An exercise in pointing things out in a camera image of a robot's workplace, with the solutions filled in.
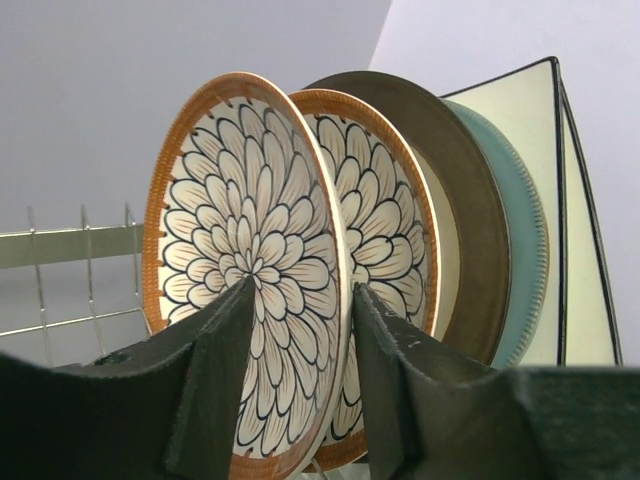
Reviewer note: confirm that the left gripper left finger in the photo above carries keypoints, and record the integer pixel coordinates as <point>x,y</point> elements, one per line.
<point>162,408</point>

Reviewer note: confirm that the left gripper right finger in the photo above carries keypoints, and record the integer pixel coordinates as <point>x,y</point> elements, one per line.
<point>433,413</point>

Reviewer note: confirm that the floral patterned plate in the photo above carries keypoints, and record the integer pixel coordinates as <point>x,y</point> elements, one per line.
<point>380,240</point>
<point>241,190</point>

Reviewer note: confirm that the dark brown rimmed plate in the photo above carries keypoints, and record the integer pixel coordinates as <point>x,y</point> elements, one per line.
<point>471,223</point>

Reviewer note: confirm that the steel dish rack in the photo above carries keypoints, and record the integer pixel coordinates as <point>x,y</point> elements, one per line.
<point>71,295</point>

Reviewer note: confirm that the white square plate black rim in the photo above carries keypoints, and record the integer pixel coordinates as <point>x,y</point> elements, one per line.
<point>591,333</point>

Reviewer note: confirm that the dark teal round plate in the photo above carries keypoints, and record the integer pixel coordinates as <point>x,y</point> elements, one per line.
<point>528,235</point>

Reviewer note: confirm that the cream square plate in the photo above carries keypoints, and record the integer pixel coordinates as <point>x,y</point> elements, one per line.
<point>524,105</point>

